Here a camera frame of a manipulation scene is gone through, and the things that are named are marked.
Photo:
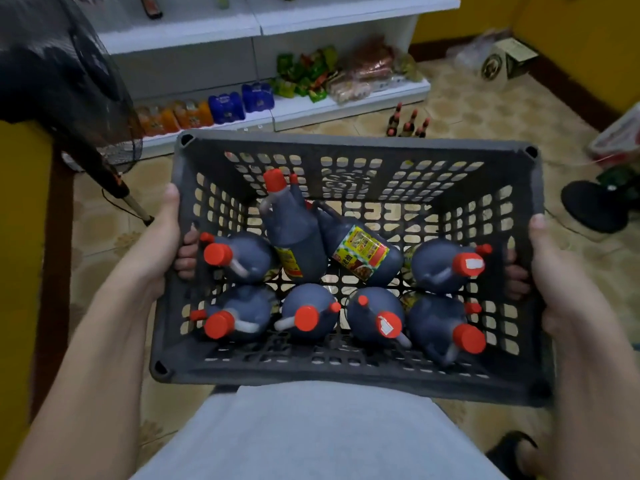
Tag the person's left hand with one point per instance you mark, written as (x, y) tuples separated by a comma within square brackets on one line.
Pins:
[(150, 254)]

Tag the person's right hand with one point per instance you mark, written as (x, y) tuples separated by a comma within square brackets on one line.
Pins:
[(565, 289)]

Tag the person's right thumb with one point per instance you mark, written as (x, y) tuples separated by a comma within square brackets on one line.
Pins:
[(545, 244)]

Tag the person's left thumb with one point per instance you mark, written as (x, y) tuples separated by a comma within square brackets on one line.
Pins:
[(169, 214)]

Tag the grey plastic crate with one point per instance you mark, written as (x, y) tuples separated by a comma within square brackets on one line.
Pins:
[(350, 144)]

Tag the person's left forearm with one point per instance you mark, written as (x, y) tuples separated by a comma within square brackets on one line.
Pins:
[(85, 384)]

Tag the person's right forearm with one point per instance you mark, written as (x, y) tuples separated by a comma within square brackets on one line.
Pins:
[(595, 394)]

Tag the black round fan base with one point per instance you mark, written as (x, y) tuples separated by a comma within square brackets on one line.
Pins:
[(592, 207)]

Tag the orange drink bottle pack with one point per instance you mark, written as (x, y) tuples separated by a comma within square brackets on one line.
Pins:
[(155, 119), (194, 113)]

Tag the blue bottle pack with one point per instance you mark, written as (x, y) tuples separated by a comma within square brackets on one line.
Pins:
[(258, 97), (226, 108)]

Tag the group of dark sauce bottles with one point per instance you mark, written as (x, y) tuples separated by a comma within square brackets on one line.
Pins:
[(295, 229)]

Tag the red and white bag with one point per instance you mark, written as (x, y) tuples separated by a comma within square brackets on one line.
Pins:
[(620, 137)]

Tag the white shelf unit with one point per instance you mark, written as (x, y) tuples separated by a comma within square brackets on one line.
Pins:
[(200, 44)]

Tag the cluster of small red-capped bottles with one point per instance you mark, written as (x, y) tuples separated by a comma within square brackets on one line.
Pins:
[(407, 127)]

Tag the black standing fan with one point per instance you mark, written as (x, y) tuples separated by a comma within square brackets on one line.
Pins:
[(55, 69)]

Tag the cardboard box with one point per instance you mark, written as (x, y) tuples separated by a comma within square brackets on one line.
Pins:
[(510, 59)]

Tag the pile of green snack packets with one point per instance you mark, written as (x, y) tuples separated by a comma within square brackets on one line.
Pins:
[(300, 74)]

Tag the black sandal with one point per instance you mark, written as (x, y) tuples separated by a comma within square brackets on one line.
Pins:
[(505, 447)]

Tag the clear plastic bag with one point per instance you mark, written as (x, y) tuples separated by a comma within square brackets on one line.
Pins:
[(470, 49)]

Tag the pile of brown clear packets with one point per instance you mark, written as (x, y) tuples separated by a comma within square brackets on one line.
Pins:
[(370, 69)]

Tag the person's grey shorts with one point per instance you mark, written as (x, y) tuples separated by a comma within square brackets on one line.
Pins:
[(310, 434)]

